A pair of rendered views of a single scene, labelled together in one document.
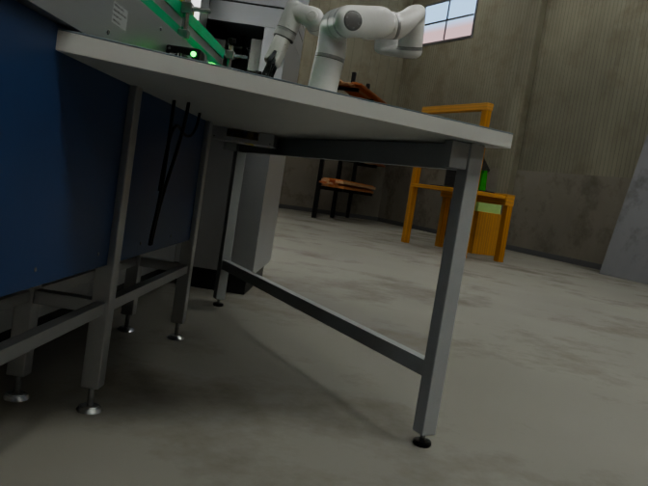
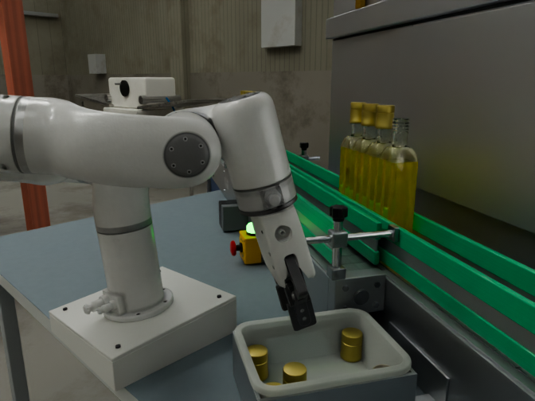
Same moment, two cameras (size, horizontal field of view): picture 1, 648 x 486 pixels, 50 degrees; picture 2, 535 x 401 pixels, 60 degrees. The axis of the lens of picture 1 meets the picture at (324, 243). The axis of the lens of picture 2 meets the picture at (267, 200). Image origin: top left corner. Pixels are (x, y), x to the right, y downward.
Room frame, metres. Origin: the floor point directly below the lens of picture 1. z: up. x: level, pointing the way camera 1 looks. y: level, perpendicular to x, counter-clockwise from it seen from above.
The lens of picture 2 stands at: (3.02, 0.09, 1.21)
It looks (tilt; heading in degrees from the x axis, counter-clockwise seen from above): 15 degrees down; 163
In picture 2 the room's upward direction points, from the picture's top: straight up
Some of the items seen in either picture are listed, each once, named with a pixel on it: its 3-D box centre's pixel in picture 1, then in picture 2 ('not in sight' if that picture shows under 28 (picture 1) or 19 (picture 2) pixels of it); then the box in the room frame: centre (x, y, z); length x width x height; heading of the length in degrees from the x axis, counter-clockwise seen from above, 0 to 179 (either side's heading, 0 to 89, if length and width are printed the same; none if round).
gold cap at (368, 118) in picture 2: not in sight; (369, 114); (2.16, 0.57, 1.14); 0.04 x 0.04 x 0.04
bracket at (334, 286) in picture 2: not in sight; (357, 292); (2.36, 0.45, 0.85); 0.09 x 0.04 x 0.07; 88
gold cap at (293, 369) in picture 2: not in sight; (294, 381); (2.48, 0.29, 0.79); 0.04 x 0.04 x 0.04
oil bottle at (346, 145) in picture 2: not in sight; (354, 181); (2.10, 0.57, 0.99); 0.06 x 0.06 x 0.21; 88
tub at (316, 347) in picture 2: not in sight; (317, 368); (2.47, 0.33, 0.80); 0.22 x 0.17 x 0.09; 88
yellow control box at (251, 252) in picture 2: not in sight; (254, 247); (1.93, 0.38, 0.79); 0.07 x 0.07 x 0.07; 88
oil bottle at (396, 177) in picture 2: not in sight; (395, 200); (2.28, 0.56, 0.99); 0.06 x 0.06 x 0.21; 87
